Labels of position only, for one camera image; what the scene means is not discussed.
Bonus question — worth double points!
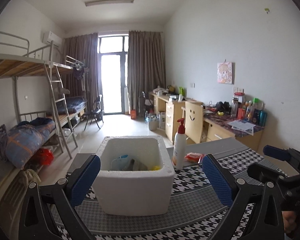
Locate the black headphones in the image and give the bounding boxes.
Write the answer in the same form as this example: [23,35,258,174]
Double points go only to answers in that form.
[216,101,232,112]

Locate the wooden smiley face chair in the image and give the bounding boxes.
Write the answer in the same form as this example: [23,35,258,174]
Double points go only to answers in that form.
[184,101,204,145]

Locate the brown curtain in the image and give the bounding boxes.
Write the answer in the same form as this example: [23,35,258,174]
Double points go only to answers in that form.
[127,30,167,113]
[62,33,103,114]

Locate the black folding chair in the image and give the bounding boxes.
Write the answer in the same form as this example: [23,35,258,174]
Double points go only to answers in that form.
[84,94,104,130]

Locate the printed paper sheets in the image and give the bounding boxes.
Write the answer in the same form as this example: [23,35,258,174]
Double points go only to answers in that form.
[226,119,257,131]

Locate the metal bunk bed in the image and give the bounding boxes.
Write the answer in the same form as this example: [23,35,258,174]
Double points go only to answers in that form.
[0,29,78,205]
[52,56,103,135]

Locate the group of bottles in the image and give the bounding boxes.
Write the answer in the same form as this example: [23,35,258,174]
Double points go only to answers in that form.
[231,92,267,127]

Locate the person's right hand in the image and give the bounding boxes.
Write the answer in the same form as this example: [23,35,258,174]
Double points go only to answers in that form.
[282,211,300,238]

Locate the wooden desk with patterned top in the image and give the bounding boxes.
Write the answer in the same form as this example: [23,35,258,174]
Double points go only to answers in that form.
[182,106,264,152]

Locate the rolled blue orange quilt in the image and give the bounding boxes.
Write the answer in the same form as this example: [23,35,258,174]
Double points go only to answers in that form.
[5,119,57,169]

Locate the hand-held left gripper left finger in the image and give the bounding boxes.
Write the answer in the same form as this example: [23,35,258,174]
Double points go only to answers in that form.
[18,154,101,240]

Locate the white foam box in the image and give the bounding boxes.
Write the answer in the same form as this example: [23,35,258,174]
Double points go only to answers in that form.
[91,135,175,216]

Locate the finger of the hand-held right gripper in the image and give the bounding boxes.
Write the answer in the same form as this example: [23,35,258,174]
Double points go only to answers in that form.
[262,145,300,174]
[247,162,288,188]

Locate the purple hanging clothing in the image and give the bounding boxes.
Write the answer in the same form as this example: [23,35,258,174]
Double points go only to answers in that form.
[72,67,87,80]

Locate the glass balcony door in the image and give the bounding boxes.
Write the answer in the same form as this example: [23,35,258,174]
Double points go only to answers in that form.
[97,36,130,115]

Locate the red snack packet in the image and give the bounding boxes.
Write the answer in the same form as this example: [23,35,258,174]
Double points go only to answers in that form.
[184,152,204,163]

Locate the red plastic bag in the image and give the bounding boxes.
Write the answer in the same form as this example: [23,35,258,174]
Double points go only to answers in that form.
[32,148,54,166]

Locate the houndstooth grey tablecloth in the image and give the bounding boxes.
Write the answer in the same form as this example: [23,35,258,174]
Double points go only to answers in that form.
[50,137,290,240]

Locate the white bucket with bottles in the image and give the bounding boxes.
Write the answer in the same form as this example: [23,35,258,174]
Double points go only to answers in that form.
[146,112,160,131]

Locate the metal bunk bed ladder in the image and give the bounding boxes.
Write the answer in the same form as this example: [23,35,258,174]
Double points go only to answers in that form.
[44,40,78,159]

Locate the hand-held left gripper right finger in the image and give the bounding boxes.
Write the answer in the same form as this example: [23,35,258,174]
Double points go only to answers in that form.
[202,154,285,240]

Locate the pink cartoon wall poster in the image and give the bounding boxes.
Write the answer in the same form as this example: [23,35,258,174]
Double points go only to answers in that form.
[217,61,233,84]

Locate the ceiling tube light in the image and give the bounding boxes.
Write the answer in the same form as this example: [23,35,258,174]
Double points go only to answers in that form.
[84,0,135,7]

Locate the pale yellow cloth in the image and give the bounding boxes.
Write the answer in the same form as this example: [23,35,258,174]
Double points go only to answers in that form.
[20,169,40,189]

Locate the white air conditioner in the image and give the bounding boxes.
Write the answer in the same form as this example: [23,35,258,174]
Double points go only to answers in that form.
[41,31,62,47]

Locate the wooden desk with drawers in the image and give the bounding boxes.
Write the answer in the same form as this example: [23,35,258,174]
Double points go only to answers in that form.
[150,92,203,144]

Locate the white red pump lotion bottle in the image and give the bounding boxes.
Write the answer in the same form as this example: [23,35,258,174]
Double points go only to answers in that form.
[172,118,188,170]

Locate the dark blue bedding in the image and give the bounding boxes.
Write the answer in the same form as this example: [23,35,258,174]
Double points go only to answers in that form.
[65,96,88,114]

